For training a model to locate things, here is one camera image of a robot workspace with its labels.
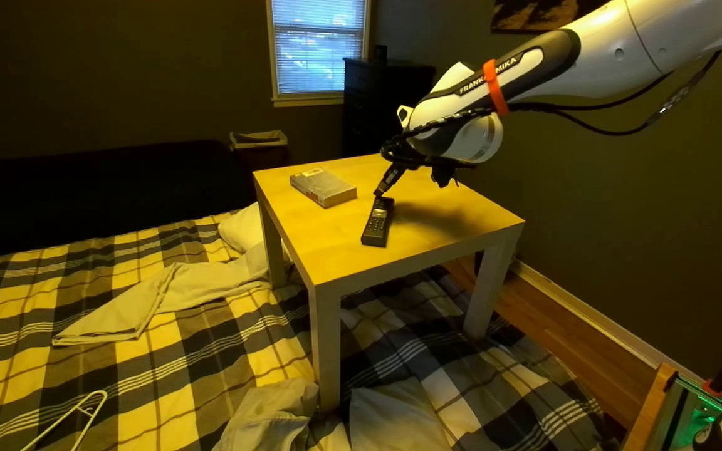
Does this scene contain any small book on table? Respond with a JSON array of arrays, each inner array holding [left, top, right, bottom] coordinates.
[[287, 169, 362, 211]]

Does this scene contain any small white pillow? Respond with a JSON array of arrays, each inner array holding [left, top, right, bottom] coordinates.
[[215, 204, 269, 259]]

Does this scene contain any white wire clothes hanger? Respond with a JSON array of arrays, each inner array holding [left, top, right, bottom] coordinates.
[[20, 385, 114, 451]]

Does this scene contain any black remote control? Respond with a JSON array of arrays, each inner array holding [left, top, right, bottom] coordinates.
[[358, 195, 398, 250]]

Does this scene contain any white framed window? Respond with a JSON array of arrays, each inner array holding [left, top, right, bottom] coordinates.
[[263, 0, 373, 108]]

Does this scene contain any crumpled grey cloth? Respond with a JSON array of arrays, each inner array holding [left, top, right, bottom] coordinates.
[[210, 378, 323, 451]]

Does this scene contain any green striped box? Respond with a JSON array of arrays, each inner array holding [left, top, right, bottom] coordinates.
[[653, 374, 722, 451]]

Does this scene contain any white crumpled cloth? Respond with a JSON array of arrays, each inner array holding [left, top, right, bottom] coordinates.
[[347, 376, 457, 451]]

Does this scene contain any beige folded towel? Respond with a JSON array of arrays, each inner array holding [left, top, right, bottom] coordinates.
[[51, 247, 274, 351]]

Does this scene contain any brown open storage bin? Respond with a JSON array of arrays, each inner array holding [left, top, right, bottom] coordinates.
[[227, 128, 293, 176]]

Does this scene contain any wooden board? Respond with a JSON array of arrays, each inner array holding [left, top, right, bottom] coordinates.
[[623, 361, 682, 451]]

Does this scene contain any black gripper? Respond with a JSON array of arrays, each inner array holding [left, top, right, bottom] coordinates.
[[372, 123, 466, 204]]

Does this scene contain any orange strap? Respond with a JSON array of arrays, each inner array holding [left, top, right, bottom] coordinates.
[[480, 56, 514, 121]]

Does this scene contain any dark tall dresser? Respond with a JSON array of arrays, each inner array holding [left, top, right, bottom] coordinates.
[[341, 43, 441, 160]]

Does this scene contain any light wood side table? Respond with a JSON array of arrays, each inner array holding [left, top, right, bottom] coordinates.
[[252, 150, 530, 413]]

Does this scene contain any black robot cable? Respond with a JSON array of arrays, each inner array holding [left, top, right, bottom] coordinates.
[[507, 46, 722, 141]]

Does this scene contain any wall picture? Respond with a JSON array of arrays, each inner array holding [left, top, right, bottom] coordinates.
[[490, 0, 611, 37]]

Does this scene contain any wooden bed rail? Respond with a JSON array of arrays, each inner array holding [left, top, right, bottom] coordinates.
[[446, 256, 675, 432]]

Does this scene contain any plaid checkered blanket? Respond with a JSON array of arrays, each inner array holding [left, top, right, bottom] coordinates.
[[0, 211, 625, 451]]

